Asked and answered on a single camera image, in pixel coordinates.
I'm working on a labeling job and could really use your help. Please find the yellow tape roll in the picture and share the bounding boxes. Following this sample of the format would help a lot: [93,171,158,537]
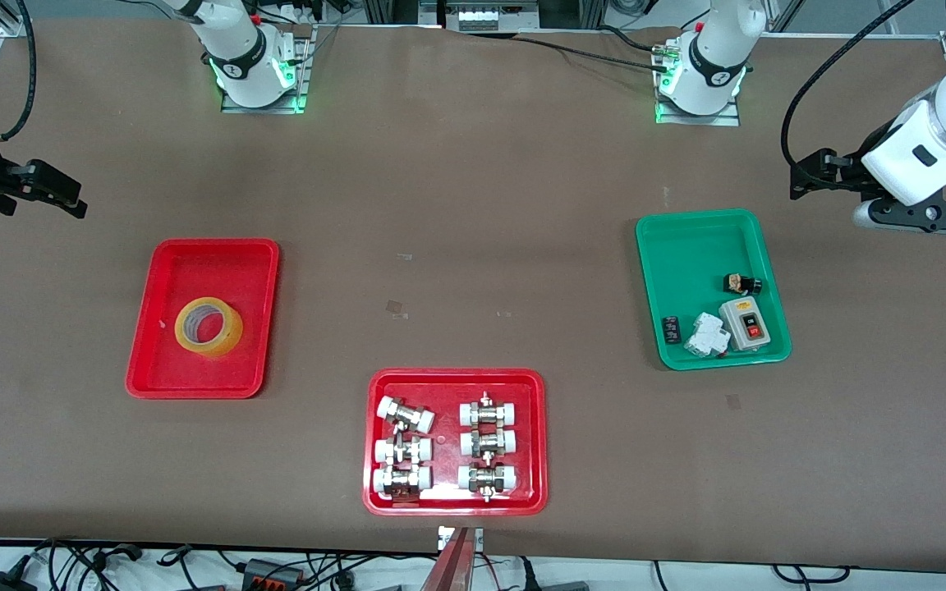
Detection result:
[175,297,244,359]

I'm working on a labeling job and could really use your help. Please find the green plastic tray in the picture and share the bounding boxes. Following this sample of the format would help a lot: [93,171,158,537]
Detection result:
[636,208,792,371]

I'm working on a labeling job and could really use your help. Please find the empty-type red plastic tray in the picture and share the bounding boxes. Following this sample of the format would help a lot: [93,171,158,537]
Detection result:
[126,238,282,400]

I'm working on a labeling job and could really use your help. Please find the red tray holding fittings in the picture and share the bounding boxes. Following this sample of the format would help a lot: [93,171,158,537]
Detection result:
[363,369,549,516]

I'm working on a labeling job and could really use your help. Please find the white circuit breaker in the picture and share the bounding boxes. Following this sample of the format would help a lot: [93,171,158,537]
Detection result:
[684,313,731,359]

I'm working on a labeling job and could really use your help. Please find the grey power strip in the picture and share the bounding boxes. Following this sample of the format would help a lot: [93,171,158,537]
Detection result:
[443,0,540,33]

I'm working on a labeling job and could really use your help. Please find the white metal pipe fitting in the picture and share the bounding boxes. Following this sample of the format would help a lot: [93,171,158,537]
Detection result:
[460,428,518,459]
[372,465,433,502]
[377,396,436,434]
[374,435,433,466]
[459,391,520,428]
[457,461,519,502]

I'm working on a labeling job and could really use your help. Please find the black box orange connectors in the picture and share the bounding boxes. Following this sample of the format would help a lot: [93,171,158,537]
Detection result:
[241,558,307,589]

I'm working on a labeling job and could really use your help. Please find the red aluminium profile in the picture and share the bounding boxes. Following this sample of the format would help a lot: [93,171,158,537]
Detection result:
[420,527,475,591]

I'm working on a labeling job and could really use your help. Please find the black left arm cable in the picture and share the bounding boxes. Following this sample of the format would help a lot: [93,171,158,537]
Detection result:
[781,0,919,170]

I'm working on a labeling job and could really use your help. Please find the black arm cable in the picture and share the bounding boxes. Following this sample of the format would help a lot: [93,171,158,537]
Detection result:
[781,0,919,170]
[0,0,37,143]

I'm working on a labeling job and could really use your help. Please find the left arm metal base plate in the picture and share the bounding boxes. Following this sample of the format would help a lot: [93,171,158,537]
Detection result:
[655,37,742,127]

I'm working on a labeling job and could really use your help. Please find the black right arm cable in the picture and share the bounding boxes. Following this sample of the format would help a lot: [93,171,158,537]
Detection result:
[0,0,37,143]

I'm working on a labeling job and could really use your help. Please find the grey push-button switch box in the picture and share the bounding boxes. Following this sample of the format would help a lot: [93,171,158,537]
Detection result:
[719,297,770,352]

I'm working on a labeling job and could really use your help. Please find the black cable across table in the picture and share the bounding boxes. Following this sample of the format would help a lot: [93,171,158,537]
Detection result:
[512,35,673,75]

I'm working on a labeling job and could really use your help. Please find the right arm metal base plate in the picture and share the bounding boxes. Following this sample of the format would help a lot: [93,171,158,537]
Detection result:
[220,25,315,115]

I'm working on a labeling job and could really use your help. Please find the silver profile bracket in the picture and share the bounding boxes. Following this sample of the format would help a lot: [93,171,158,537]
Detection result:
[438,525,484,552]

